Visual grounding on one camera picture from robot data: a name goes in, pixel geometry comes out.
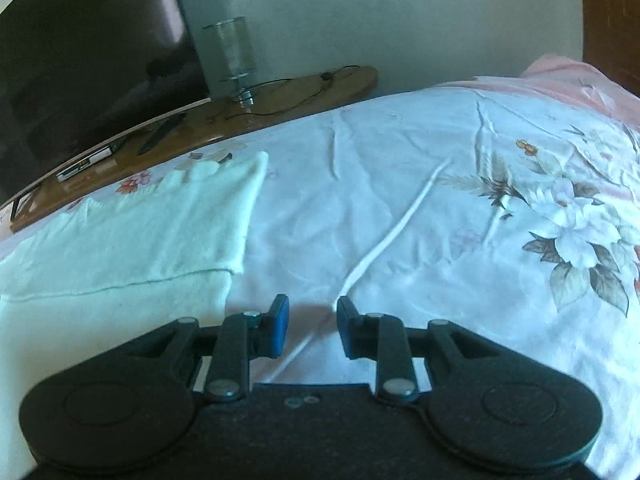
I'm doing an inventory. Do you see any clear glass lamp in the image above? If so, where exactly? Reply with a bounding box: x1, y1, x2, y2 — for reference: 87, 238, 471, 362
201, 16, 259, 107

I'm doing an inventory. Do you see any floral bed sheet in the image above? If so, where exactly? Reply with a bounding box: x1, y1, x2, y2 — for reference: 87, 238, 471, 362
0, 52, 640, 480

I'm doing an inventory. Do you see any pale green towel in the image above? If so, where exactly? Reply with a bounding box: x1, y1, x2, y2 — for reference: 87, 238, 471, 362
0, 151, 269, 480

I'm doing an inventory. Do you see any wooden tv cabinet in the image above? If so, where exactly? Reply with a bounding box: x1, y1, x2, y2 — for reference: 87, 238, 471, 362
10, 65, 379, 234

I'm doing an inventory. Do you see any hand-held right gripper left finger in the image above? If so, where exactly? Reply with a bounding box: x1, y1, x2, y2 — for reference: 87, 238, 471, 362
144, 293, 291, 404

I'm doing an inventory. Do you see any thin black cable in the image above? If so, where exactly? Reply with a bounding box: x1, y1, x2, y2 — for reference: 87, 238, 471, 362
207, 65, 362, 122

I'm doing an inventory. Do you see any wooden headboard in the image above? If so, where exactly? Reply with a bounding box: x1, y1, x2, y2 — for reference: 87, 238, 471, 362
577, 0, 640, 96

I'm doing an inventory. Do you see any black remote control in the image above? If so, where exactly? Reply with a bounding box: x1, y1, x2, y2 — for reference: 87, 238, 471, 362
137, 112, 186, 156

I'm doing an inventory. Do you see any black television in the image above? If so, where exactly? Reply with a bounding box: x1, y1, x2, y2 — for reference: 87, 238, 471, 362
0, 0, 212, 207

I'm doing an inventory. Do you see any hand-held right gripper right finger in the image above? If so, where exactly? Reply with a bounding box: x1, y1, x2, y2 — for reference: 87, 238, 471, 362
336, 296, 497, 405

